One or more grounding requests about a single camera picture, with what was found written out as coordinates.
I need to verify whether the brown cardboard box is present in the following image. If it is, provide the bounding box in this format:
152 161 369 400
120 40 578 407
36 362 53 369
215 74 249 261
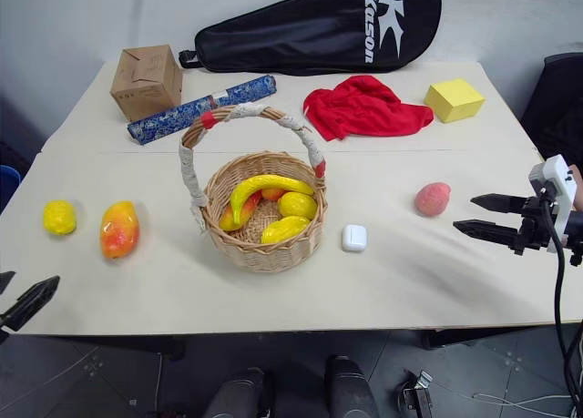
109 44 184 123

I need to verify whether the pink peach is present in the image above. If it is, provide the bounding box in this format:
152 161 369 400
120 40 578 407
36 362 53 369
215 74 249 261
414 182 452 219

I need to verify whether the elongated yellow fruit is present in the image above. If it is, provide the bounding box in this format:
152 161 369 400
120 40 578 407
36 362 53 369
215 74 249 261
261 215 312 245

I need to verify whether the white earbud case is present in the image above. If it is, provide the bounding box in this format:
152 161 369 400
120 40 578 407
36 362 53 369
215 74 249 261
341 224 368 254

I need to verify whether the yellow plastic banana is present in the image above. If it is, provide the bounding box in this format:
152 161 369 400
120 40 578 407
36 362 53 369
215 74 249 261
229 174 316 230

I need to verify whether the black chair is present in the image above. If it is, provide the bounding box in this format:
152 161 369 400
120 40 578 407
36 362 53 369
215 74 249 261
520 52 583 165

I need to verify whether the orange yellow mango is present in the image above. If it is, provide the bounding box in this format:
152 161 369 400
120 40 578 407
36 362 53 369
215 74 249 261
219 190 263 231
99 200 140 260

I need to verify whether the yellow lemon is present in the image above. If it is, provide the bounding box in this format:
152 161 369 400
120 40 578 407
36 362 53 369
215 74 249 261
43 199 77 236
278 191 319 220

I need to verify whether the wicker basket with wrapped handle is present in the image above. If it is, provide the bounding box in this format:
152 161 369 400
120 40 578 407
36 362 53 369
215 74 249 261
178 102 330 274

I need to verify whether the red cloth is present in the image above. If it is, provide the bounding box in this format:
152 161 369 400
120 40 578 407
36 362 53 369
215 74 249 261
302 75 435 142

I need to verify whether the white floor cable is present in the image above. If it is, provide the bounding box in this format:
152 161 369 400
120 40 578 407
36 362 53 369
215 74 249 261
430 383 583 411

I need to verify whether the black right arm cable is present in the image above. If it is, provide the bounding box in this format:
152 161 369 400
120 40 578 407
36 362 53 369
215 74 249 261
539 185 583 418

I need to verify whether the yellow box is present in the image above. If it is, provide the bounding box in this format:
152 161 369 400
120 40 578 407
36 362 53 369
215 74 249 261
424 78 486 124

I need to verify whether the blue bin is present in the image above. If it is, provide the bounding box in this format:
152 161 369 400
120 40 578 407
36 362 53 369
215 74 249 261
0 164 23 214

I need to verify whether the blue patterned roll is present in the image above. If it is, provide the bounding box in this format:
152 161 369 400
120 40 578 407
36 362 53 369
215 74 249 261
127 75 278 147

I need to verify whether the dark rounded shape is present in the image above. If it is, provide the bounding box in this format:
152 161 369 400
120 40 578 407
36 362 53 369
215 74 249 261
323 354 380 418
202 367 275 418

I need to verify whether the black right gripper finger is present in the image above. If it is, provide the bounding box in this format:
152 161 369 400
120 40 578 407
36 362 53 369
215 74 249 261
453 219 525 249
469 193 529 214

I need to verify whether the metal floor bracket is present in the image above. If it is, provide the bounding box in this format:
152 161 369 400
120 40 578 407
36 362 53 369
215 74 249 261
396 370 434 413

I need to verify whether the black Kason racket bag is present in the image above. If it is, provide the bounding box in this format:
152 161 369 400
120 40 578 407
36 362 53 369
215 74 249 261
178 0 443 76

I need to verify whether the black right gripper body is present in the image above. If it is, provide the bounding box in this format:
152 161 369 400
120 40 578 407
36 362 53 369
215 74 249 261
512 195 560 256

